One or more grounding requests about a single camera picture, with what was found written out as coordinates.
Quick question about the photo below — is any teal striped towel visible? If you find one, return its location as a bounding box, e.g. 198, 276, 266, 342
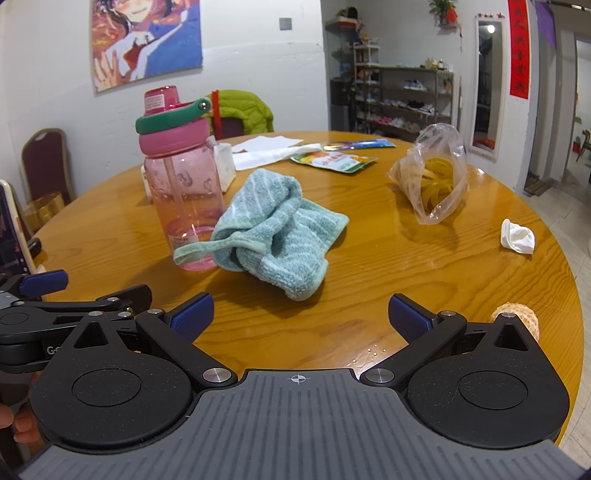
173, 169, 349, 301

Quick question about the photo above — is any pink water bottle green handle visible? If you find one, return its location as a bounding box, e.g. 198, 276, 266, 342
135, 86, 224, 251

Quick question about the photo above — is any person left hand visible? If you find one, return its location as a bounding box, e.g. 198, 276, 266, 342
0, 404, 40, 444

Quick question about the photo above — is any round orange textured object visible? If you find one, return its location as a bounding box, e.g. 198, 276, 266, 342
491, 302, 540, 341

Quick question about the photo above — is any maroon gold chair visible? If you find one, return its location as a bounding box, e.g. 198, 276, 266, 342
21, 128, 75, 232

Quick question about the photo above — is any crumpled white tissue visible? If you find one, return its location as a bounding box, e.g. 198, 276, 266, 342
500, 219, 536, 255

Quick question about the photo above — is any plastic bag of rubber bands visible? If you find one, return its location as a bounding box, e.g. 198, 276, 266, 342
388, 123, 468, 225

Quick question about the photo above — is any white tissue pack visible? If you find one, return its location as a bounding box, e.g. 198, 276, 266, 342
207, 136, 236, 193

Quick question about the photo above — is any green orange snack packet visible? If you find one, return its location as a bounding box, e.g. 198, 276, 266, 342
290, 152, 377, 175

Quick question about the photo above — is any white paper towel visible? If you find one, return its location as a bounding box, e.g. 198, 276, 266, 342
232, 143, 322, 171

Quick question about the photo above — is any blue long packet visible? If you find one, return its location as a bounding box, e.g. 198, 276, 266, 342
321, 138, 397, 152

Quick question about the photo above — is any white paper sheet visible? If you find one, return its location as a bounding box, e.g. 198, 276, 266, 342
232, 136, 301, 153

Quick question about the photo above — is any shoe rack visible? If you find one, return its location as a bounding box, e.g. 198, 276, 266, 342
352, 44, 455, 142

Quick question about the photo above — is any anime poster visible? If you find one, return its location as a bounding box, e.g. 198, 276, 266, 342
91, 0, 202, 93

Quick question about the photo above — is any red couplet banner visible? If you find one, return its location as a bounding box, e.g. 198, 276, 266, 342
507, 0, 531, 100

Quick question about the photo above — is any potted plant on shelf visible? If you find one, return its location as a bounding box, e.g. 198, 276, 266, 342
429, 0, 458, 27

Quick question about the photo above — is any purple curtain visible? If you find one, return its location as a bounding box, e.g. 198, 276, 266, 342
535, 1, 557, 49

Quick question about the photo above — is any smartphone on mount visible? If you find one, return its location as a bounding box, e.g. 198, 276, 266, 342
0, 180, 36, 276

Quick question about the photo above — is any wall mirror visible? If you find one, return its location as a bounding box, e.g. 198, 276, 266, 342
470, 12, 506, 161

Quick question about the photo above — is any grey wall switch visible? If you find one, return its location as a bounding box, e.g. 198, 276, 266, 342
279, 17, 293, 31

